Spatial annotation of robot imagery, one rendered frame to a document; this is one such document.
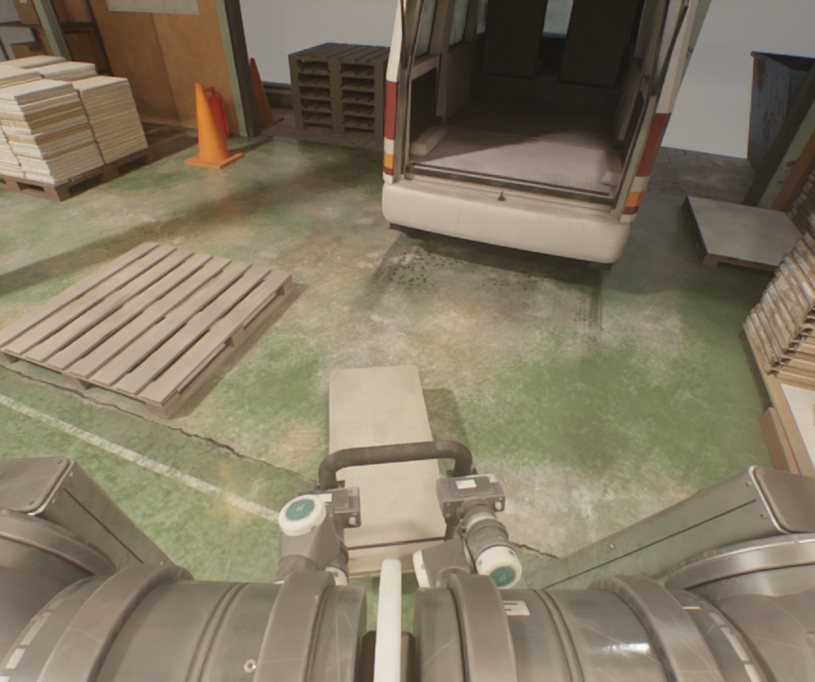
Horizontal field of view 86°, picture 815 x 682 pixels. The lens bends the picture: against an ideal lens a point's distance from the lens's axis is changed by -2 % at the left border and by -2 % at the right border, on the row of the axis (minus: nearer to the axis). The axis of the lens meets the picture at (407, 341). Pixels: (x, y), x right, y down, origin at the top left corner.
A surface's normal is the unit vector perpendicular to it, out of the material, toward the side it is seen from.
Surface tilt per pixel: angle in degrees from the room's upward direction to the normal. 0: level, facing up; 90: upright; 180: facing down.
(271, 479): 0
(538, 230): 87
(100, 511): 83
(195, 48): 90
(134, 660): 4
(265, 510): 0
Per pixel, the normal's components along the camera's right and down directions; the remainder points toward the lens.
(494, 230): -0.33, 0.63
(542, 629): 0.04, -0.95
